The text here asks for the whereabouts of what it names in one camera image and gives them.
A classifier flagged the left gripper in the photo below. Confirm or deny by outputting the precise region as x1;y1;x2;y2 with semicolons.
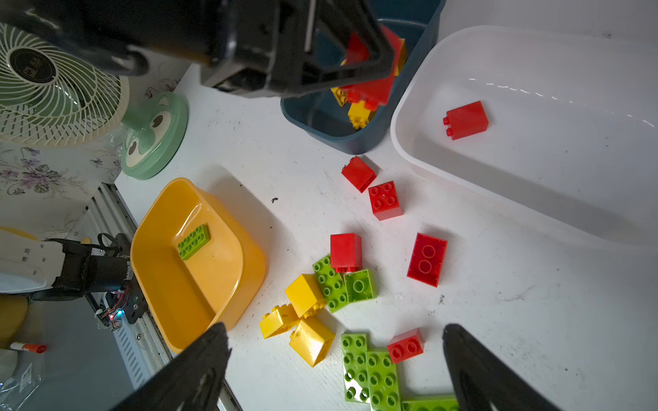
200;1;394;98

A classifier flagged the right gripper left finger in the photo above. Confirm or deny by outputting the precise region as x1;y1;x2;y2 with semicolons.
114;323;231;411

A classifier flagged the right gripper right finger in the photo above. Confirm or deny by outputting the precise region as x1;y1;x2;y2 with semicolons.
442;324;559;411

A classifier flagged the yellow arched lego brick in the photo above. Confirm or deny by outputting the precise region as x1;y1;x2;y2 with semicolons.
331;87;348;107

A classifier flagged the dark blue plastic tray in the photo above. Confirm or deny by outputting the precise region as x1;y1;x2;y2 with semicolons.
281;0;446;155

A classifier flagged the small red lego brick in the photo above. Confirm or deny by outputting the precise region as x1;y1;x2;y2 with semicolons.
387;328;424;364

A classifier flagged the yellow plastic tray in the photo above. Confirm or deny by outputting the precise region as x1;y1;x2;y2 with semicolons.
130;178;267;354

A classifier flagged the green lego plate long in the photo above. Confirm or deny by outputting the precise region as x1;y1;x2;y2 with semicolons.
340;333;370;404

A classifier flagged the green lego brick small square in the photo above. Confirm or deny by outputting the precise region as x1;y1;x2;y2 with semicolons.
344;269;377;303

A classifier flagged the white plastic tray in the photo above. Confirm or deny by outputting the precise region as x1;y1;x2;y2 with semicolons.
391;26;657;253

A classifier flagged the green desk fan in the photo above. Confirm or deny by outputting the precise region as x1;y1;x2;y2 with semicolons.
1;24;188;180

